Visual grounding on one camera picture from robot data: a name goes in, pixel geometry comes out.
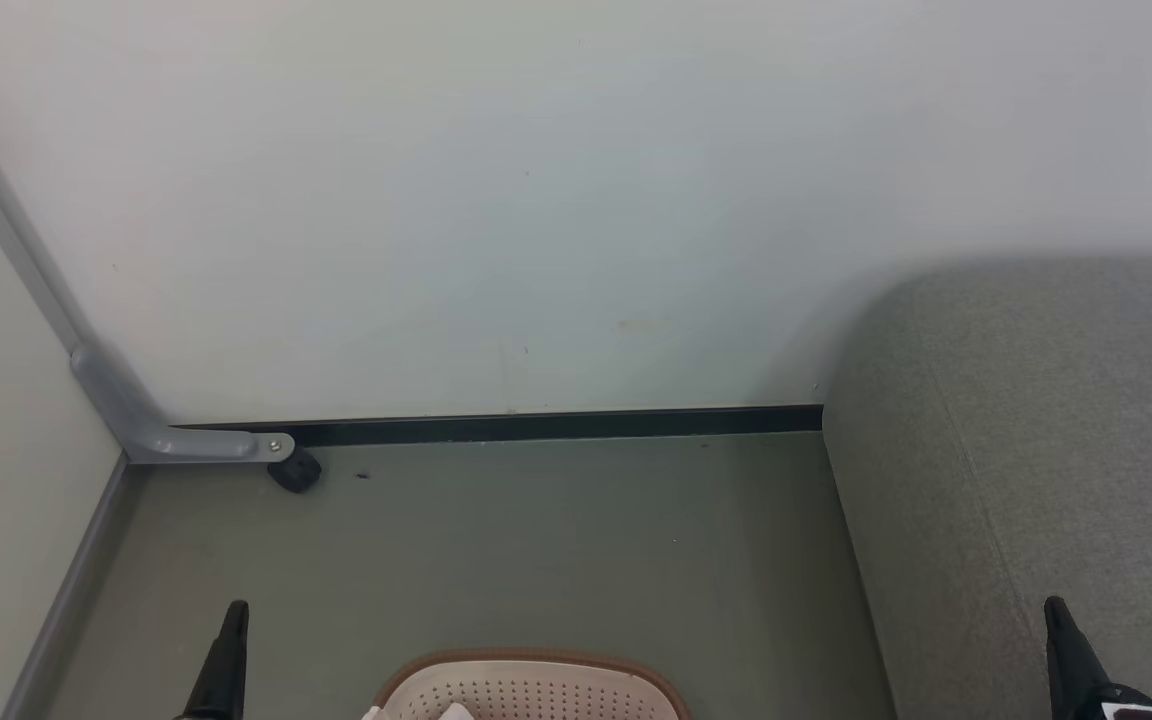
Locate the cream perforated laundry basket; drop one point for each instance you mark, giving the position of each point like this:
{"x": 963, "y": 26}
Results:
{"x": 536, "y": 688}

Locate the red and white garment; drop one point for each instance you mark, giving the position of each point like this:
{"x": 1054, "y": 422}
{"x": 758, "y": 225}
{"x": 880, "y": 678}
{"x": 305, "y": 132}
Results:
{"x": 451, "y": 713}

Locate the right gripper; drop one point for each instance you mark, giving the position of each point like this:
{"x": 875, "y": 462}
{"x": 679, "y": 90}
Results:
{"x": 1151, "y": 708}

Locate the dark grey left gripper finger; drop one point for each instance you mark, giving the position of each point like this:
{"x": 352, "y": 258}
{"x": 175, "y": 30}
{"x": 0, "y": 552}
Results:
{"x": 224, "y": 670}

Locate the grey partition bottom rail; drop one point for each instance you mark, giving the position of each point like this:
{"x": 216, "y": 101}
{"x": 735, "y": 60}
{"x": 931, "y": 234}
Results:
{"x": 66, "y": 590}

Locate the grey fabric sofa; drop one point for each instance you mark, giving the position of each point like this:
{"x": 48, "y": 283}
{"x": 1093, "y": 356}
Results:
{"x": 1036, "y": 480}

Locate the grey metal partition foot bracket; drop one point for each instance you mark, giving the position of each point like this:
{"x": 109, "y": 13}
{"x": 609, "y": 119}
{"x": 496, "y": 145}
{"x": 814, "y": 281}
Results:
{"x": 151, "y": 420}

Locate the grey partition frame post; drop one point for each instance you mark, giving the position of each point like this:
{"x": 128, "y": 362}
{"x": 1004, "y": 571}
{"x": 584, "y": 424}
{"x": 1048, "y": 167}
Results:
{"x": 6, "y": 225}

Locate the black baseboard strip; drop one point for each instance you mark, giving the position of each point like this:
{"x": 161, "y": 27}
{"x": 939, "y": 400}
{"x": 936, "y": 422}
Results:
{"x": 556, "y": 425}

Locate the black caster wheel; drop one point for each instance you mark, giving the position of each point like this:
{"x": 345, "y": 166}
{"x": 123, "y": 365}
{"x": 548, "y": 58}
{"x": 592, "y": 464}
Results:
{"x": 296, "y": 472}

